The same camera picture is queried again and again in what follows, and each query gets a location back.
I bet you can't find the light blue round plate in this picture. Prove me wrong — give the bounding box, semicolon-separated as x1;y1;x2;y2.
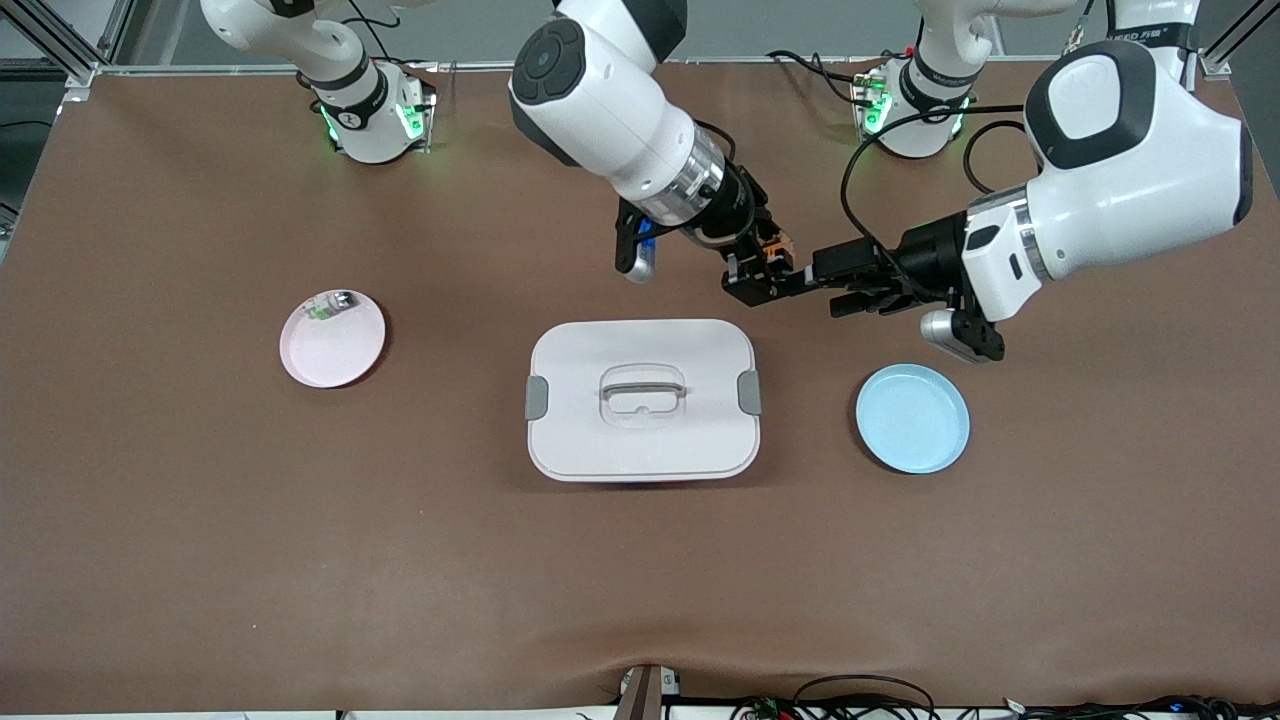
855;363;971;475

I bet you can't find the pink round plate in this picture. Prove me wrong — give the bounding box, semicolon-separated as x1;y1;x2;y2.
279;289;387;389

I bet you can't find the white lidded storage box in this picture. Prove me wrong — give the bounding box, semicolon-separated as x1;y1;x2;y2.
525;319;763;484

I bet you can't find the black base cable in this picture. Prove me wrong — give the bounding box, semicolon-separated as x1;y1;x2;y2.
768;48;881;106

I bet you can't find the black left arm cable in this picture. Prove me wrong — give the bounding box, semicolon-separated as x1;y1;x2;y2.
840;105;1031;263

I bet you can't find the black looped cable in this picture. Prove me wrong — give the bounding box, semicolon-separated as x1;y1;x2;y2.
793;675;936;720

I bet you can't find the tangled black cable bundle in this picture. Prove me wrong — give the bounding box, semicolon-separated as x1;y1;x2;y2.
730;692;1280;720

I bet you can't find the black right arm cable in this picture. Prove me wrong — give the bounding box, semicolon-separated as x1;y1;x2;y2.
695;120;741;171

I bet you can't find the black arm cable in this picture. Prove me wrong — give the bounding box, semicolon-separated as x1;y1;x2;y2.
840;105;1031;263
695;120;741;171

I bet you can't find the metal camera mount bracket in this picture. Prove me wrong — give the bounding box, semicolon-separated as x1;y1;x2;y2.
612;663;683;720

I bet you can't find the aluminium frame strut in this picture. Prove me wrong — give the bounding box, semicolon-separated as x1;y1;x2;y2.
1195;0;1280;81
0;0;136;101

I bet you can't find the silver table edge rail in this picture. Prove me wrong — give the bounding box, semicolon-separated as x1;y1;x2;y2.
60;55;1231;79

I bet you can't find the brown table mat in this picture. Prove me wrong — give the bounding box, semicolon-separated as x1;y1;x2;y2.
0;58;1280;716

